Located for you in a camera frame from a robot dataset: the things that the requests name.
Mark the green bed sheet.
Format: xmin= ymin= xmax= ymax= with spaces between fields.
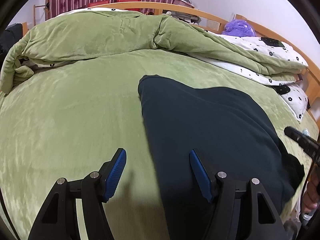
xmin=0 ymin=49 xmax=317 ymax=240

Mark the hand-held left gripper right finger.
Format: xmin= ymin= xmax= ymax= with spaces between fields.
xmin=189 ymin=148 xmax=286 ymax=240

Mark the white floral pillow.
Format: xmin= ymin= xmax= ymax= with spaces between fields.
xmin=271 ymin=84 xmax=309 ymax=120

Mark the green quilt with floral backing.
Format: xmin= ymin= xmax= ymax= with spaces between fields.
xmin=0 ymin=6 xmax=309 ymax=94

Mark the dark clothes pile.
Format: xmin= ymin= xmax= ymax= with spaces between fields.
xmin=0 ymin=23 xmax=24 ymax=53

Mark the white radiator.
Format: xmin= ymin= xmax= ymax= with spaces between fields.
xmin=206 ymin=20 xmax=222 ymax=30

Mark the wooden bed frame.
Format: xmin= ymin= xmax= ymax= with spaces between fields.
xmin=21 ymin=1 xmax=320 ymax=120

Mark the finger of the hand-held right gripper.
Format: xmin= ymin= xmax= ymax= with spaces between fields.
xmin=284 ymin=126 xmax=320 ymax=165

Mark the purple plush toy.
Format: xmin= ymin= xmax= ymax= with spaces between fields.
xmin=221 ymin=19 xmax=255 ymax=37

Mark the person's right hand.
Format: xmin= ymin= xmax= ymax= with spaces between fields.
xmin=304 ymin=172 xmax=320 ymax=213

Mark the wooden clothes rack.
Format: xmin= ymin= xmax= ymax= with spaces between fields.
xmin=34 ymin=2 xmax=52 ymax=27

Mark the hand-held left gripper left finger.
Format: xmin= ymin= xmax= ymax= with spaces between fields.
xmin=27 ymin=147 xmax=127 ymax=240

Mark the dark navy sweatshirt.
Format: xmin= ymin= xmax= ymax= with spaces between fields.
xmin=137 ymin=74 xmax=305 ymax=240

